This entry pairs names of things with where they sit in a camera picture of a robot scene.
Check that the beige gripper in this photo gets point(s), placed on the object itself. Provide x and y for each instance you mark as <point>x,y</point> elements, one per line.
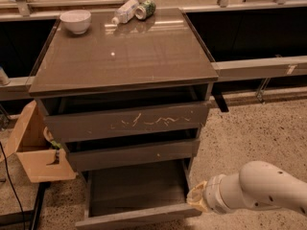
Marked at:
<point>211,193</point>

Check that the grey bottom drawer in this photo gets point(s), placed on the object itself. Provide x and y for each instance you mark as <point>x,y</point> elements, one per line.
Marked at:
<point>137,195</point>

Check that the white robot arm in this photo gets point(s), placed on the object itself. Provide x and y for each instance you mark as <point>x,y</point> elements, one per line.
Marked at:
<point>258,186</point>

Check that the grey middle drawer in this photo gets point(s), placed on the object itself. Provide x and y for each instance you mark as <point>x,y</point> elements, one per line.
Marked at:
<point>133,155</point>

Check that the grey drawer cabinet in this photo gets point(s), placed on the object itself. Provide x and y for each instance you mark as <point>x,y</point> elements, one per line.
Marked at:
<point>143,63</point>

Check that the scratched grey top drawer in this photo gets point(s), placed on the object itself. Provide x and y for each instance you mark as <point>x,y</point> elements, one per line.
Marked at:
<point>125,122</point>

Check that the black table leg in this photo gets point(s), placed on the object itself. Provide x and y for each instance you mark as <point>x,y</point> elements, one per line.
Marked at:
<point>42,187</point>

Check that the brown cardboard box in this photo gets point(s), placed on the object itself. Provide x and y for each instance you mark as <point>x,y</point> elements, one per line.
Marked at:
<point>40,162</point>

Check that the green drink can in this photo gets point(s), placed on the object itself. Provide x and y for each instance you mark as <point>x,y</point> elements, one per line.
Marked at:
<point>145,10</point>

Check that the clear plastic bottle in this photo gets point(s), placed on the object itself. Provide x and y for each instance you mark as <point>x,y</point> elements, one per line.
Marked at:
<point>125,13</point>

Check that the white ceramic bowl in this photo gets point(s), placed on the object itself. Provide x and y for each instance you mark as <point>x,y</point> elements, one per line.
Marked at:
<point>76,21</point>

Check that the metal railing frame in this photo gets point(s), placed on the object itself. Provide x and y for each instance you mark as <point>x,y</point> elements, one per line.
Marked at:
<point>25,10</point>

